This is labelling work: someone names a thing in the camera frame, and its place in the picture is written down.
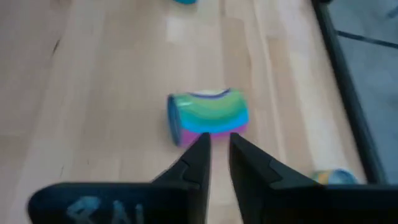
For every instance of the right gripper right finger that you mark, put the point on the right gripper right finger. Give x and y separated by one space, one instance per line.
248 168

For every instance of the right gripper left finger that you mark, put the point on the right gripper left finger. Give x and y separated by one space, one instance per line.
196 168

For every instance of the short gray-blue can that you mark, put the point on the short gray-blue can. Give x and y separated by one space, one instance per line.
186 1

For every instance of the rainbow label can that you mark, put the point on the rainbow label can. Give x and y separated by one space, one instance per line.
211 115

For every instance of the short yellow-green can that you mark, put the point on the short yellow-green can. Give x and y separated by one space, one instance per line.
335 177

